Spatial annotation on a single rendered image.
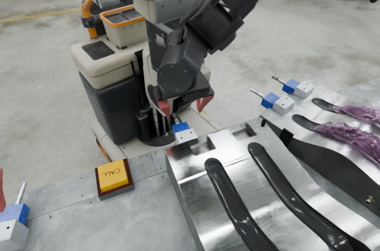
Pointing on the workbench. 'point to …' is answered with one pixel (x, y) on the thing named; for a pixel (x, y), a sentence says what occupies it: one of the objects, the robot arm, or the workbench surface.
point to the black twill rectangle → (285, 137)
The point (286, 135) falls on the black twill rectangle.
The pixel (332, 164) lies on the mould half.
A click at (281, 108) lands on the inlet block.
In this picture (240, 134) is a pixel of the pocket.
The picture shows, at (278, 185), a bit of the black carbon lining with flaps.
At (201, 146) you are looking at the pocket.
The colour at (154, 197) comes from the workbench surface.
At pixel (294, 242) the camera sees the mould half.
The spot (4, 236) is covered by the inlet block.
